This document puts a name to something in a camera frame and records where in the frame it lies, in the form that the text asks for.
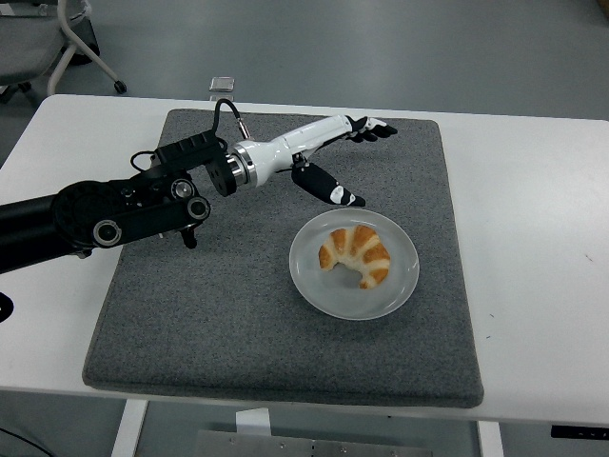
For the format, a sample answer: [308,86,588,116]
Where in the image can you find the white table frame bracket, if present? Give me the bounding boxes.
[235,407,272,435]

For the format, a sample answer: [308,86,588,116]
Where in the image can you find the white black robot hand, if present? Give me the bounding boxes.
[246,114,400,209]

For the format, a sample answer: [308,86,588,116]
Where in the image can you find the white table leg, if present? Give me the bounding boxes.
[109,399,149,457]
[477,421,504,457]

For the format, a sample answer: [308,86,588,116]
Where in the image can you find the pale grey round plate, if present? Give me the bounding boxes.
[288,209,421,321]

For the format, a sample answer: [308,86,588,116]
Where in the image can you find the grey felt mat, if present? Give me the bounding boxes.
[83,108,485,409]

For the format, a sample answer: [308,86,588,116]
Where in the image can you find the black floor cable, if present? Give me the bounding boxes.
[0,426,47,457]

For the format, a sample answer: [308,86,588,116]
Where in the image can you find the black table control panel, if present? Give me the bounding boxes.
[551,425,609,440]

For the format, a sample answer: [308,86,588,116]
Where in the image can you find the golden croissant bread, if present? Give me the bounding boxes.
[317,224,392,290]

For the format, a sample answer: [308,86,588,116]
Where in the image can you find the grey metal plate with screws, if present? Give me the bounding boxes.
[194,428,434,457]

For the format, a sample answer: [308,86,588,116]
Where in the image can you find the grey office chair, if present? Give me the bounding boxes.
[0,0,128,104]

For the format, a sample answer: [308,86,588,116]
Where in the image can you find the silver floor socket box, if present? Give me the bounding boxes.
[208,74,238,93]

